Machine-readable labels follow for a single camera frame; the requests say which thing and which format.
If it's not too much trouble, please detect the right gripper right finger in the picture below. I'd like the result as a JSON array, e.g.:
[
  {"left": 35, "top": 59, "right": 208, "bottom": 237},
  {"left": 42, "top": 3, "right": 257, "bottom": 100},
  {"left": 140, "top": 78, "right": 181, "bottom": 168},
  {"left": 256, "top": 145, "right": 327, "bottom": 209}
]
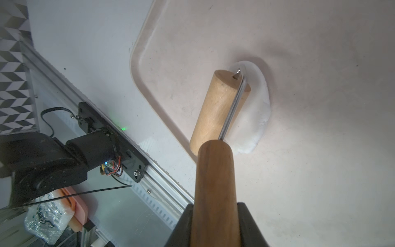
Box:
[{"left": 237, "top": 202, "right": 269, "bottom": 247}]

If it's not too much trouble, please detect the wooden dough roller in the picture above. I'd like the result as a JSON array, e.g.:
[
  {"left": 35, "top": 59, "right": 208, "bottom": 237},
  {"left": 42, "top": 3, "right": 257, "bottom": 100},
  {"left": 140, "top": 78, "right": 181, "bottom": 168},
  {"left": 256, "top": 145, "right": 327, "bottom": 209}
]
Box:
[{"left": 190, "top": 69, "right": 251, "bottom": 247}]

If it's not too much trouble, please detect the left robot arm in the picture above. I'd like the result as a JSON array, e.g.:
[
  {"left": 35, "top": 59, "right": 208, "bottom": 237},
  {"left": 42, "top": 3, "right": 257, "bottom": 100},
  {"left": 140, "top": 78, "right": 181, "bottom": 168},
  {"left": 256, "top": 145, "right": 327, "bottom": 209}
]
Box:
[{"left": 1, "top": 131, "right": 120, "bottom": 209}]

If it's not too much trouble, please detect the beige plastic tray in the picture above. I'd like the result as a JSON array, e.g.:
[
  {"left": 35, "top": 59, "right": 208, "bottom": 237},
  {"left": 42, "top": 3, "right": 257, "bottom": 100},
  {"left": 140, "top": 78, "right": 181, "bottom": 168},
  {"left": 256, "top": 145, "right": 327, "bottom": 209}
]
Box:
[{"left": 131, "top": 1, "right": 395, "bottom": 247}]

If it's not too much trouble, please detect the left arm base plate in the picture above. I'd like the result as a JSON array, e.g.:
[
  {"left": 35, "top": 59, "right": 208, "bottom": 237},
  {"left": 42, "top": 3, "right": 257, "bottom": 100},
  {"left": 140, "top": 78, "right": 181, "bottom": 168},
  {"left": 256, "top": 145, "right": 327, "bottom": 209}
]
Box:
[{"left": 78, "top": 102, "right": 149, "bottom": 183}]

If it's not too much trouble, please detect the white dough ball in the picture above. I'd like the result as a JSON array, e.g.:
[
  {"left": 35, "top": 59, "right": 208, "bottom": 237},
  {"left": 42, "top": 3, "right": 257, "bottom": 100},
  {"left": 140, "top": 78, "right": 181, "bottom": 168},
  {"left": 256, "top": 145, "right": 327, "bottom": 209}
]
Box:
[{"left": 225, "top": 61, "right": 271, "bottom": 154}]

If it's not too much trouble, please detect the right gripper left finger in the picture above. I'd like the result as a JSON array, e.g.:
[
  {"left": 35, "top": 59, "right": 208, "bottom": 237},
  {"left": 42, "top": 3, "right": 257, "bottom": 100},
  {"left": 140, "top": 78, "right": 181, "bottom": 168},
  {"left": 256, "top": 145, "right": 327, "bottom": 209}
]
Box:
[{"left": 165, "top": 204, "right": 193, "bottom": 247}]

